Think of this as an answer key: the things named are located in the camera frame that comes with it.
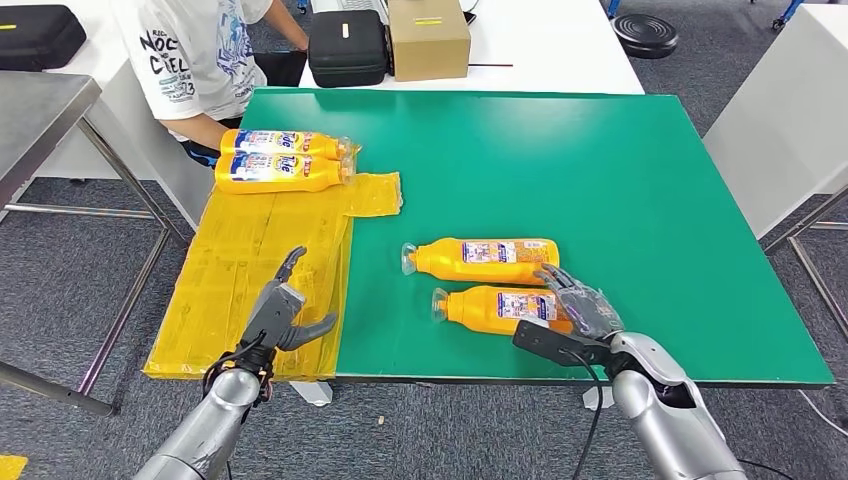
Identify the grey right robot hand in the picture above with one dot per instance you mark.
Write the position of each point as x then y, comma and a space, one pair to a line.
590, 311

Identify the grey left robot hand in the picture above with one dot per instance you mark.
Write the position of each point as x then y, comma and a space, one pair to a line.
268, 308

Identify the orange detergent bottle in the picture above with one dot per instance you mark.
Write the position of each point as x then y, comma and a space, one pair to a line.
318, 179
318, 144
437, 262
477, 311

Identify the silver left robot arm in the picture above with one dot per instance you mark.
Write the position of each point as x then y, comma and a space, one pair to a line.
205, 424

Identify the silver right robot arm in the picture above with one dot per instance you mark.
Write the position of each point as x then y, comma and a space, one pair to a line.
662, 411

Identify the person's left forearm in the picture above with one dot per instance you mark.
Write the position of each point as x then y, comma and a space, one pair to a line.
285, 26

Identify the person's right forearm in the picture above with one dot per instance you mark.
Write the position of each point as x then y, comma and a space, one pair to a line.
195, 132

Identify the yellow taped cardboard sheet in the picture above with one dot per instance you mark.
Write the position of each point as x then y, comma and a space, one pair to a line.
212, 298

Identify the white table foot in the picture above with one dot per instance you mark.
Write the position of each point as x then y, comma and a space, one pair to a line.
593, 399
314, 394

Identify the person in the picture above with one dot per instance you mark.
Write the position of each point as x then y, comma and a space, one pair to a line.
192, 60

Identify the black pen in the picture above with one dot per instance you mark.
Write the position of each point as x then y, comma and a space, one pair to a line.
491, 65

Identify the black carrying case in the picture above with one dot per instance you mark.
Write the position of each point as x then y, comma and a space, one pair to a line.
348, 50

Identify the black round disc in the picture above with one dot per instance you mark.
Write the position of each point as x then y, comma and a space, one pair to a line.
644, 36

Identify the grey metal table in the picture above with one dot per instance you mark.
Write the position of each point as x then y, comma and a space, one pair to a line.
33, 119

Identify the yellow floor marker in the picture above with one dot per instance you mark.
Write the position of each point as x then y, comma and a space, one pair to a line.
12, 467

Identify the brown cardboard box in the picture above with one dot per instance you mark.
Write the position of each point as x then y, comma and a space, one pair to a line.
430, 43

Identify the silver laptop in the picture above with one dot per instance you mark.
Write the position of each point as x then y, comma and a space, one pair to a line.
351, 5

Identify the dark phone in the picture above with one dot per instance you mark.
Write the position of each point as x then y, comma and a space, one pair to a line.
470, 18

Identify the black bag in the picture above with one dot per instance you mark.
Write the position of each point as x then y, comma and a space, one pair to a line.
36, 40

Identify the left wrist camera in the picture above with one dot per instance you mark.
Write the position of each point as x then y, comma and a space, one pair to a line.
278, 318

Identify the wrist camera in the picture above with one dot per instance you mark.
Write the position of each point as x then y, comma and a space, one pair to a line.
550, 344
278, 318

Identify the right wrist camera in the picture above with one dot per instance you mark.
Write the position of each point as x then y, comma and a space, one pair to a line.
550, 344

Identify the blue wheeled frame leg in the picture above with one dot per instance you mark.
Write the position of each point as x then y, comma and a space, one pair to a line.
615, 6
790, 13

